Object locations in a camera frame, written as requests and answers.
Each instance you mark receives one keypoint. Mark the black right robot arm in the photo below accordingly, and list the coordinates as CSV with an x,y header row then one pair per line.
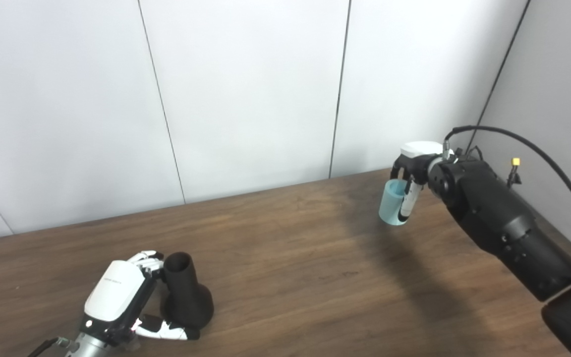
x,y
508,223

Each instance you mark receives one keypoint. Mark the yellow plug connector lead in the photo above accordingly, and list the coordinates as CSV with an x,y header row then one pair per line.
x,y
515,166

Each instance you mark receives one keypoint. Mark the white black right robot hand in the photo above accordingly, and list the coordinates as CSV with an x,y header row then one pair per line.
x,y
419,156

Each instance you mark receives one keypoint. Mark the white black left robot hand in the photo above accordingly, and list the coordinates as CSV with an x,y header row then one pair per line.
x,y
114,292

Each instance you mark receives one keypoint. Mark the black funnel-shaped nozzle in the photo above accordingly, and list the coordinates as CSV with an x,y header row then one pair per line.
x,y
186,297

